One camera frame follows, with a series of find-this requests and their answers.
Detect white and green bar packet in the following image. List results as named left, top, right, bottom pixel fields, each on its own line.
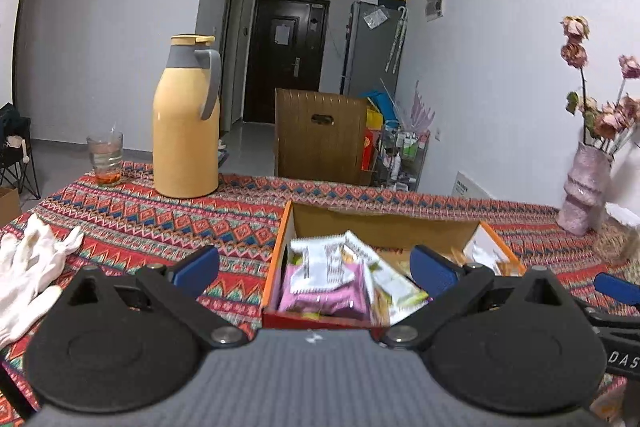
left=342, top=231, right=431, bottom=327

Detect white umbrella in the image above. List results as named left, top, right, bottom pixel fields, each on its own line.
left=385, top=6, right=407, bottom=72

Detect paper on refrigerator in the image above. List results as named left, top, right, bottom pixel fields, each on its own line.
left=362, top=9, right=390, bottom=30

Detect grey refrigerator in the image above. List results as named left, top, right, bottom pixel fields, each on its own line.
left=340, top=0, right=408, bottom=100

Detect white cloth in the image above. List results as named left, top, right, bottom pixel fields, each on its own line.
left=0, top=213, right=84, bottom=349

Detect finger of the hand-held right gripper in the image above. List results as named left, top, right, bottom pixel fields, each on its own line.
left=575, top=272, right=640, bottom=343

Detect pale pink wall decoration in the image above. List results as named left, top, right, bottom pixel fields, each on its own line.
left=407, top=81, right=437, bottom=134

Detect glass cup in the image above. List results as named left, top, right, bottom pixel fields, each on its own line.
left=86, top=129, right=124, bottom=188

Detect small cardboard box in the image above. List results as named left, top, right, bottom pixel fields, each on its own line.
left=0, top=187, right=23, bottom=228

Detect brown cardboard box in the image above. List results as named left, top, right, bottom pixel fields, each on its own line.
left=274, top=88, right=370, bottom=185

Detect pink ceramic vase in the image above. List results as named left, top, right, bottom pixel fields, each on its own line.
left=556, top=141, right=615, bottom=237

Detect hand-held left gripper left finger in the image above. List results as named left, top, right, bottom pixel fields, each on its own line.
left=67, top=247, right=248, bottom=349

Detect pink snack packet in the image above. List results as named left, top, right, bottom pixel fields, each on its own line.
left=277, top=259, right=372, bottom=322

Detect dried pink roses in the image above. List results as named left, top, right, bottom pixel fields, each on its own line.
left=560, top=15, right=640, bottom=155

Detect red cardboard box pumpkin print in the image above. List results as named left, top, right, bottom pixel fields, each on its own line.
left=260, top=200, right=527, bottom=330

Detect metal trolley cart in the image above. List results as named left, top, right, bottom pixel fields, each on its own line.
left=375, top=119, right=431, bottom=192

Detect clear crispy snack packet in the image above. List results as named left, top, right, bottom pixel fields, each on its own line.
left=289, top=237, right=351, bottom=295

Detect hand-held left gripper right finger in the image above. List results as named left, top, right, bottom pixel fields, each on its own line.
left=384, top=245, right=568, bottom=350

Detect black entrance door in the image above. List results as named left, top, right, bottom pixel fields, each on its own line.
left=243, top=0, right=331, bottom=125

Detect glass jar with white lid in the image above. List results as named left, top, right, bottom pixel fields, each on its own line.
left=592, top=202, right=640, bottom=265

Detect yellow thermos jug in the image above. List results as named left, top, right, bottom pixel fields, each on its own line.
left=152, top=34, right=222, bottom=198

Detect black folding chair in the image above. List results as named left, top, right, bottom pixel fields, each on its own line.
left=0, top=103, right=42, bottom=200

